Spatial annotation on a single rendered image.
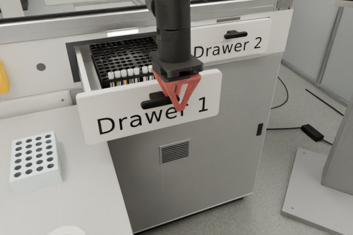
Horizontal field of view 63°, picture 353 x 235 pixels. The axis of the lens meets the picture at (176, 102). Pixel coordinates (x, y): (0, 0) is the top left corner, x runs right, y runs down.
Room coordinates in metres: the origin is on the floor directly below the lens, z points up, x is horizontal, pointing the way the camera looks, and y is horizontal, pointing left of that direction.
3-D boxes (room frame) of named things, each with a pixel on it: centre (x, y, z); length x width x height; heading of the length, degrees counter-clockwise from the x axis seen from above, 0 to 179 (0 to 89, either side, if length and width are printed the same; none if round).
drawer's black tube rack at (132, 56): (0.68, 0.12, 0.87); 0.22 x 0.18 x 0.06; 21
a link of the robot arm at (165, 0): (0.48, 0.01, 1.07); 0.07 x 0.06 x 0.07; 16
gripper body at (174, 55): (0.47, 0.00, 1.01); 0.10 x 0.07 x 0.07; 23
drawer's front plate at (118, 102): (0.49, 0.04, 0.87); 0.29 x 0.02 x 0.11; 111
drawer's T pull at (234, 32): (0.82, -0.17, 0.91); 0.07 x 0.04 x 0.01; 111
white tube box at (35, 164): (0.43, 0.28, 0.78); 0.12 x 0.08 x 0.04; 23
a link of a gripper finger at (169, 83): (0.46, 0.00, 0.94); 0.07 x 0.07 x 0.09; 23
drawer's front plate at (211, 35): (0.84, -0.16, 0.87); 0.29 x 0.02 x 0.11; 111
